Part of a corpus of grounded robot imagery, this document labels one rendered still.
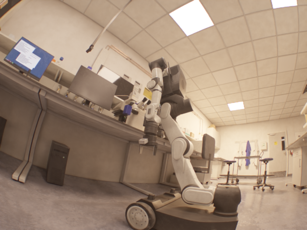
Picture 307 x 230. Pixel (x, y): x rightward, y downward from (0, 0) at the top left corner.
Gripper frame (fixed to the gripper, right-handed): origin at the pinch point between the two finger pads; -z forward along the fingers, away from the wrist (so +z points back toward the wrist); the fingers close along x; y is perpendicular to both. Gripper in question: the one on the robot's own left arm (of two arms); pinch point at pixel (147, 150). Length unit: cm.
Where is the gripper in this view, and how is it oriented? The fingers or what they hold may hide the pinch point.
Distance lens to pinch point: 83.9
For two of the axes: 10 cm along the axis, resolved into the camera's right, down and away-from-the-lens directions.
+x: -8.7, 0.6, 4.9
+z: 1.5, -9.1, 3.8
